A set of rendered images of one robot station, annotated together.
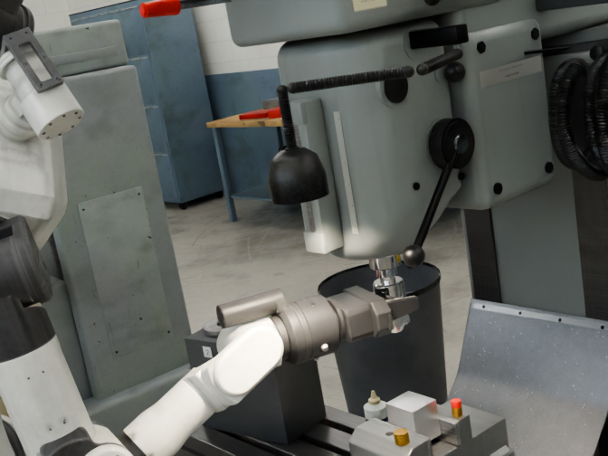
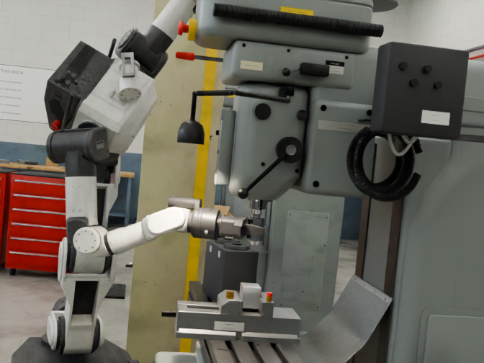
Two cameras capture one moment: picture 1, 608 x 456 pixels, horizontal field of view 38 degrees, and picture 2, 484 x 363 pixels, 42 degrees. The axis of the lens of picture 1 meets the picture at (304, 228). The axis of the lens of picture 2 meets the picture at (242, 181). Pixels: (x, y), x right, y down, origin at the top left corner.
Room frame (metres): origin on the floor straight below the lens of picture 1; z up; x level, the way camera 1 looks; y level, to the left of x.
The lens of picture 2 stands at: (-0.30, -0.95, 1.45)
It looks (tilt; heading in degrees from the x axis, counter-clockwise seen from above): 3 degrees down; 30
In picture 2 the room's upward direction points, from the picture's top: 5 degrees clockwise
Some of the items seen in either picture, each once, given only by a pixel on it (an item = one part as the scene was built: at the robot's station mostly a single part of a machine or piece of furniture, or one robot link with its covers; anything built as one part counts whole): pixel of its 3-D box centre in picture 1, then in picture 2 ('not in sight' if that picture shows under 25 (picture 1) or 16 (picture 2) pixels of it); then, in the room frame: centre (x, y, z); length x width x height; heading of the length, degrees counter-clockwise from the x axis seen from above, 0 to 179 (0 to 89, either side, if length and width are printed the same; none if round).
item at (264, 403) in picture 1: (254, 374); (229, 270); (1.59, 0.14, 1.02); 0.22 x 0.12 x 0.20; 50
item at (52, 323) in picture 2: not in sight; (75, 330); (1.50, 0.75, 0.68); 0.21 x 0.20 x 0.13; 52
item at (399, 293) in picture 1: (391, 305); (255, 230); (1.28, -0.11, 1.22); 0.05 x 0.05 x 0.06
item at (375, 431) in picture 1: (389, 446); (229, 301); (1.24, -0.07, 1.01); 0.12 x 0.06 x 0.04; 37
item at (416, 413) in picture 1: (413, 418); (249, 295); (1.27, -0.12, 1.03); 0.06 x 0.05 x 0.06; 37
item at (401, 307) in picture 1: (401, 308); (253, 230); (1.25, -0.12, 1.22); 0.06 x 0.02 x 0.03; 111
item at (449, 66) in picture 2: not in sight; (419, 91); (1.21, -0.56, 1.62); 0.20 x 0.09 x 0.21; 129
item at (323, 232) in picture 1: (313, 175); (224, 147); (1.21, -0.03, 1.44); 0.04 x 0.04 x 0.21; 39
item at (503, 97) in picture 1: (453, 113); (329, 148); (1.40, -0.26, 1.47); 0.24 x 0.19 x 0.26; 39
